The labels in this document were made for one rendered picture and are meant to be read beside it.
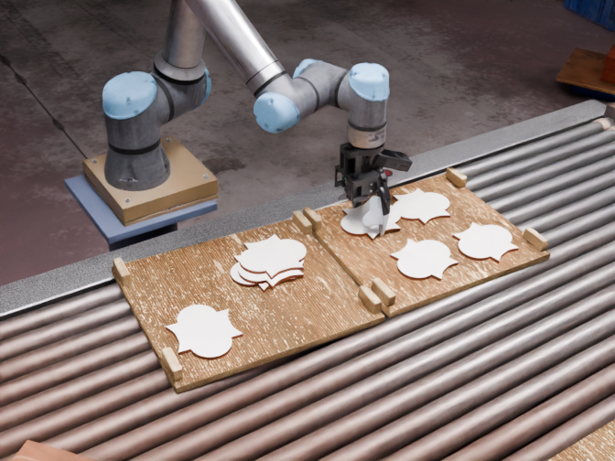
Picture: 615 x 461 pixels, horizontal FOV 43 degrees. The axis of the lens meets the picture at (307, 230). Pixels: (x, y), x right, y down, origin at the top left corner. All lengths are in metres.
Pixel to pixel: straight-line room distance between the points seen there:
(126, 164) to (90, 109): 2.40
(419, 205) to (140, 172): 0.63
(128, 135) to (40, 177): 1.92
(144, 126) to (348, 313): 0.63
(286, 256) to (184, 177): 0.41
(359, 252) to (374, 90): 0.35
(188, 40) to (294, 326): 0.68
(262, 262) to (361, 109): 0.35
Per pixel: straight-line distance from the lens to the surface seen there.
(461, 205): 1.81
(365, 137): 1.53
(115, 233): 1.78
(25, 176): 3.69
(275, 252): 1.56
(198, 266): 1.56
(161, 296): 1.50
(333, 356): 1.42
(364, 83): 1.47
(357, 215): 1.70
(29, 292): 1.59
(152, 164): 1.81
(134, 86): 1.77
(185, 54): 1.78
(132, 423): 1.33
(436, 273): 1.58
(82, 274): 1.61
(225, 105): 4.18
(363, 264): 1.59
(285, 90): 1.45
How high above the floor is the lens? 1.92
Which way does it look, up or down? 36 degrees down
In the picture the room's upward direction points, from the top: 4 degrees clockwise
